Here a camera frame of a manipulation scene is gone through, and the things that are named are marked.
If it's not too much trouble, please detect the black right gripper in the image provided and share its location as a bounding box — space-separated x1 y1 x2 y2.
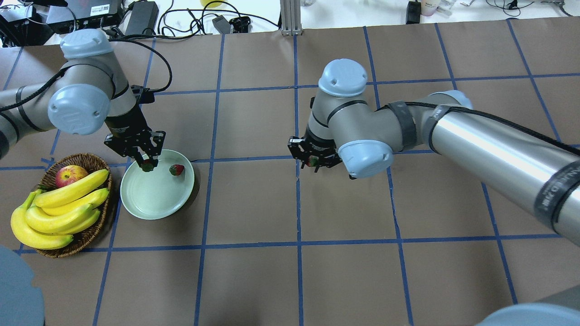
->
287 129 343 170

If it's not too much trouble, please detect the yellow banana top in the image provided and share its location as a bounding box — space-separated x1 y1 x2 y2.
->
33 169 110 208

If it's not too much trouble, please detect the red strawberry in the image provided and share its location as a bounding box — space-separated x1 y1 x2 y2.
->
169 164 185 176
306 155 319 167
139 159 155 173

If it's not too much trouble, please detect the brown wicker basket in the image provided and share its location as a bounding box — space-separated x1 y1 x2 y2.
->
32 153 113 259

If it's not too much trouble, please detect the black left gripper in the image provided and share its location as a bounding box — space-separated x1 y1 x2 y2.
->
104 109 166 161

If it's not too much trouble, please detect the yellow banana bottom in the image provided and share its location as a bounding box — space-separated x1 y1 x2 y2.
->
10 190 74 250

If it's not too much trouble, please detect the aluminium frame post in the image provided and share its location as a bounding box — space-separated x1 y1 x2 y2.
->
280 0 303 36

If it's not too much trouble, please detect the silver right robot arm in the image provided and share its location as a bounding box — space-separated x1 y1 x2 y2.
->
287 58 580 245

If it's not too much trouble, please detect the red yellow apple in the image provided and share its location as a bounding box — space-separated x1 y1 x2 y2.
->
55 165 89 188

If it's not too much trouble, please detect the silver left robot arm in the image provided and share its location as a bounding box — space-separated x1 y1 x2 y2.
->
0 29 166 167

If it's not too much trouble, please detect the light green plate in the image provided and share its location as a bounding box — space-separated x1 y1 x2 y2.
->
120 150 195 220

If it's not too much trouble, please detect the black power adapter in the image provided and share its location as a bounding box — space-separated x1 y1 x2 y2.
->
125 0 159 36

